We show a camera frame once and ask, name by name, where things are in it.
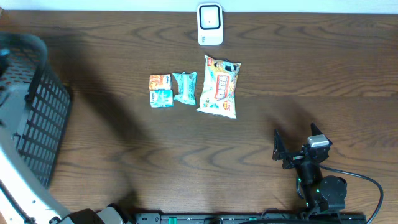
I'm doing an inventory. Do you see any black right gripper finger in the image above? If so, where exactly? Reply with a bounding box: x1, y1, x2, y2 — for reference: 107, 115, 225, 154
272, 129, 287, 161
310, 123, 323, 136

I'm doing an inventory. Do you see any large yellow snack bag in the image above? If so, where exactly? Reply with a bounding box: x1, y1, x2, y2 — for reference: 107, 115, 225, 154
197, 55, 241, 119

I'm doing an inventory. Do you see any teal snack pack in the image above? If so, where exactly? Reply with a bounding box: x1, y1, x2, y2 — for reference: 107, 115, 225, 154
173, 72, 197, 105

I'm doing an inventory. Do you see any teal tissue pack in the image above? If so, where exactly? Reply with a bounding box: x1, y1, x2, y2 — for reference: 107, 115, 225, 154
150, 90, 174, 108

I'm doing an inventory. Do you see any orange tissue pack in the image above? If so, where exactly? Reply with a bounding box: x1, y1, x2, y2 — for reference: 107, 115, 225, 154
149, 74, 172, 91

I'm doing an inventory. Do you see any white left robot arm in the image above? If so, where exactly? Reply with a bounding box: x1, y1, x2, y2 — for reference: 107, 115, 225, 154
1, 83, 129, 224

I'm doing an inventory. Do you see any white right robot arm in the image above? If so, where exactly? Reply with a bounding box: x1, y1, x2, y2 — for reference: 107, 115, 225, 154
272, 123, 347, 218

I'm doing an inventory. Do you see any white barcode scanner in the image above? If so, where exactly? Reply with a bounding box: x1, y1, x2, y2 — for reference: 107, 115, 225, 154
197, 2, 224, 46

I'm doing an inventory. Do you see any grey plastic shopping basket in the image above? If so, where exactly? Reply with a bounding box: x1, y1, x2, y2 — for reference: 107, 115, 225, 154
1, 32, 72, 188

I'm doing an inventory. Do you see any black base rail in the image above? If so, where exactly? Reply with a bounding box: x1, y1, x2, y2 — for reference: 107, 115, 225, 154
134, 212, 367, 224

